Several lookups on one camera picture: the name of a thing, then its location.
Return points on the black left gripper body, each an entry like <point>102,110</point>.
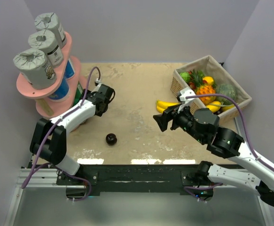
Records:
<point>87,92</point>

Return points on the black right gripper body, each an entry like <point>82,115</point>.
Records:
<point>182,118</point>

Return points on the green paper roll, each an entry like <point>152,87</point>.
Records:
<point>83,122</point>

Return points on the grey roll with cartoon label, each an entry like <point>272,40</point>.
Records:
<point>36,68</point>

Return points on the grey roll with barcode label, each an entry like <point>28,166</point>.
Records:
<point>46,41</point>

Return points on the grey roll front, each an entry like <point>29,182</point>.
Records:
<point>50,21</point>

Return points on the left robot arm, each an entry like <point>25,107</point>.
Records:
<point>49,141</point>

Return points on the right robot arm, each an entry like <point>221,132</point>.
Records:
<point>203,126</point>

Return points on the pink three-tier shelf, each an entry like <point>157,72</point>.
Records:
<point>46,107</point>

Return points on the yellow banana bunch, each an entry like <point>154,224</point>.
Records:
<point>162,105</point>

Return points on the yellow lemon in basket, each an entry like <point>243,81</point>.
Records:
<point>214,106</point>

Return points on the artificial pineapple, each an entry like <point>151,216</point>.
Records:
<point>202,86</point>

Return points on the green artificial fruit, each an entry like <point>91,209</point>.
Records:
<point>186,76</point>

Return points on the yellow artificial fruit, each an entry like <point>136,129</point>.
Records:
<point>208,80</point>

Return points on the wicker basket with cloth liner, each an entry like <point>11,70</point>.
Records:
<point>209,66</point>

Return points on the green artificial melon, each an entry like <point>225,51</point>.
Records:
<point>227,90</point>

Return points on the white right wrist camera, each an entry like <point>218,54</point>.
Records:
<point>185,97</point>

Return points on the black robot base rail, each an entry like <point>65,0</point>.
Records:
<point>93,180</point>

